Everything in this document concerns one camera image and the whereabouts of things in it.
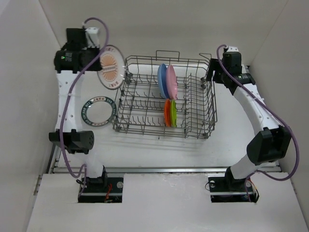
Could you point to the grey wire dish rack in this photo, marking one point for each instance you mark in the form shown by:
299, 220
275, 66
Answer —
140, 104

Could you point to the orange plate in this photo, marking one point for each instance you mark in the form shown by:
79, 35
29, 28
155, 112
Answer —
167, 113

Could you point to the pink plate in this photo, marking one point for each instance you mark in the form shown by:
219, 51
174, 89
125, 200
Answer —
171, 82

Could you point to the white plate teal rim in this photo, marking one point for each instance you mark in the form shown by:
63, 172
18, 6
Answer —
98, 111

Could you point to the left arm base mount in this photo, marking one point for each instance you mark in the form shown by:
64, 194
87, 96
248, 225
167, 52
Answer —
103, 189

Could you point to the green plate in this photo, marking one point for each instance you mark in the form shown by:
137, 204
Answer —
173, 113

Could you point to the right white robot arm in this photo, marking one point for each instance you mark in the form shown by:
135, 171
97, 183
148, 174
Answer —
271, 139

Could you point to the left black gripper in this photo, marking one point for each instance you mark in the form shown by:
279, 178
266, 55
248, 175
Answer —
96, 66

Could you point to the white plate floral pattern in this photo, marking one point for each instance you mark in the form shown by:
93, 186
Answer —
113, 66

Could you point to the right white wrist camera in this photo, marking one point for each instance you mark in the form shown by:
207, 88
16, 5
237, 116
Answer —
229, 48

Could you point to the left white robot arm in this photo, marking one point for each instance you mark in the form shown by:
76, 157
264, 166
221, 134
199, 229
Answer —
78, 55

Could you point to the front aluminium rail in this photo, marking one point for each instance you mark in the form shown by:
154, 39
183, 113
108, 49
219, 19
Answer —
148, 170

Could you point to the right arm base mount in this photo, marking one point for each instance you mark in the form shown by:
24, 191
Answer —
244, 191

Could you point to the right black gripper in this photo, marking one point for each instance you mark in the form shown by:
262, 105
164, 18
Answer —
214, 66

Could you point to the blue plate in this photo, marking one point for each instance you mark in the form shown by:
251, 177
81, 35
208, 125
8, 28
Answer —
161, 77

